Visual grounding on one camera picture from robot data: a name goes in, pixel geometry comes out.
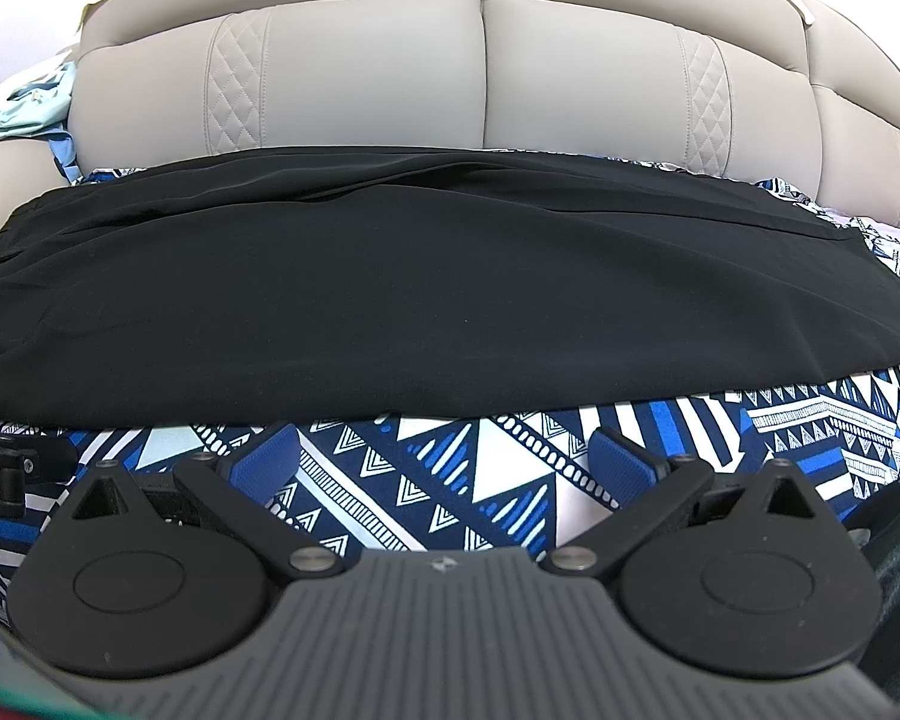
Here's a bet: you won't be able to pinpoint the black pants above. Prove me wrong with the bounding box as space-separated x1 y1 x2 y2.
0 148 900 429

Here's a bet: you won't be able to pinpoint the light blue cloth on armrest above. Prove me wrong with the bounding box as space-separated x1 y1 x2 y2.
0 60 80 182

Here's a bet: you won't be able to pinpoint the beige leather sofa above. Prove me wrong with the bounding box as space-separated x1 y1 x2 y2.
0 0 900 252

